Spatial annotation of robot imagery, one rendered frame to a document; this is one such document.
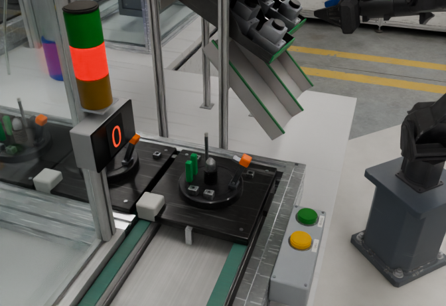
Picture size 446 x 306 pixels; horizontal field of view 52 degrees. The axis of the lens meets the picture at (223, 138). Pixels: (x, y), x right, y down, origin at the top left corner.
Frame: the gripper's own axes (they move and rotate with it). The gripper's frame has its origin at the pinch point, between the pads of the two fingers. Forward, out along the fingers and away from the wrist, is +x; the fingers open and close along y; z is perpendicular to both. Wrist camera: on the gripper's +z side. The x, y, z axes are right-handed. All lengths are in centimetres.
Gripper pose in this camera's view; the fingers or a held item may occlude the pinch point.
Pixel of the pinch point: (335, 7)
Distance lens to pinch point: 102.2
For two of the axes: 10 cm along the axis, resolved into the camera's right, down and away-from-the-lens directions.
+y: -4.9, 4.9, -7.2
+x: -8.5, -0.6, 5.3
